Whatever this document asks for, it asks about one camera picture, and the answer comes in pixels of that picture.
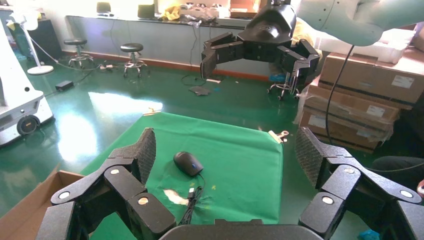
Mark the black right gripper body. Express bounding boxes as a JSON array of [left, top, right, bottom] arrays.
[[236, 3, 297, 64]]

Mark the brown carton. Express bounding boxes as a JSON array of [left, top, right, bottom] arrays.
[[229, 0, 268, 19]]

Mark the idle white wheeled robot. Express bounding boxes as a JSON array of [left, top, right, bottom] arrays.
[[0, 19, 55, 148]]

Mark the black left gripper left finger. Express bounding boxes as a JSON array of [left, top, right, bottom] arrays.
[[35, 127, 176, 240]]

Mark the yellow plastic bag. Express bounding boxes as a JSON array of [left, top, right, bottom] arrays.
[[163, 4, 181, 21]]

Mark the black cabinet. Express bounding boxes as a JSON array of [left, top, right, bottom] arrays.
[[28, 19, 63, 62]]

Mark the long grey lab counter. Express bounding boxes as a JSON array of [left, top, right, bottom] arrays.
[[65, 14, 276, 80]]

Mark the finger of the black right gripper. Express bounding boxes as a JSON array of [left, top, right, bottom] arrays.
[[200, 32, 246, 80], [276, 39, 321, 90]]

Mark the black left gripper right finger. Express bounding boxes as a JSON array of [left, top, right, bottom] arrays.
[[294, 126, 424, 240]]

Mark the black box device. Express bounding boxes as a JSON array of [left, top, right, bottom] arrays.
[[137, 3, 156, 20]]

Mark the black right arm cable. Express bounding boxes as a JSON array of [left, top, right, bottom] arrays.
[[325, 44, 355, 147]]

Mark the open brown cardboard box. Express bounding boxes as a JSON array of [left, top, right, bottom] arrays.
[[0, 163, 85, 240]]

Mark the black round seat stool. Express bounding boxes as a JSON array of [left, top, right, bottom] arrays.
[[63, 38, 95, 70], [119, 43, 148, 79]]

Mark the large stacked cardboard carton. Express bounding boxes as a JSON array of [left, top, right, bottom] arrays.
[[303, 76, 402, 132], [298, 105, 395, 153], [319, 46, 424, 110]]

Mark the small black monitor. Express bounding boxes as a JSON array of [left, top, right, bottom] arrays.
[[96, 1, 112, 15]]

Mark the white foam packaging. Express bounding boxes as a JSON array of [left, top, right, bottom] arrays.
[[314, 28, 417, 65]]

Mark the chrome wheeled stool base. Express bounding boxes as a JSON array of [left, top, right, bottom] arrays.
[[267, 71, 301, 101]]

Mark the green table cloth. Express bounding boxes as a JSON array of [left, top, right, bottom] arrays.
[[80, 111, 285, 240]]

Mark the black power adapter brick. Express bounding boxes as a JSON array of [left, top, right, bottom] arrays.
[[54, 80, 75, 92]]

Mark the person dark trouser leg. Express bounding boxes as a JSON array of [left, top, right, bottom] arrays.
[[370, 155, 424, 200]]

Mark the flat black pad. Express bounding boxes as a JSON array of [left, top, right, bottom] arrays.
[[188, 85, 211, 97]]

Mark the white fan power cord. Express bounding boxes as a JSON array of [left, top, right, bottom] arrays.
[[30, 36, 102, 71]]

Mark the black adapter cord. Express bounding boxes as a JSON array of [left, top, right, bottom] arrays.
[[43, 67, 98, 98]]

